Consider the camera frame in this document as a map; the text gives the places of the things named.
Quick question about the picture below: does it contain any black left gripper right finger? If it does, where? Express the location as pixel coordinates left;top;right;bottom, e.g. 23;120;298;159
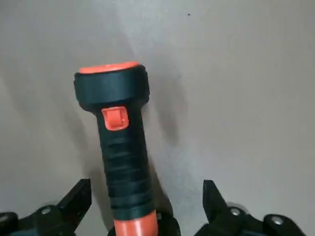
194;179;306;236

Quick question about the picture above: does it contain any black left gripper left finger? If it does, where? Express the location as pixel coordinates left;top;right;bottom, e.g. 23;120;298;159
0;178;92;236

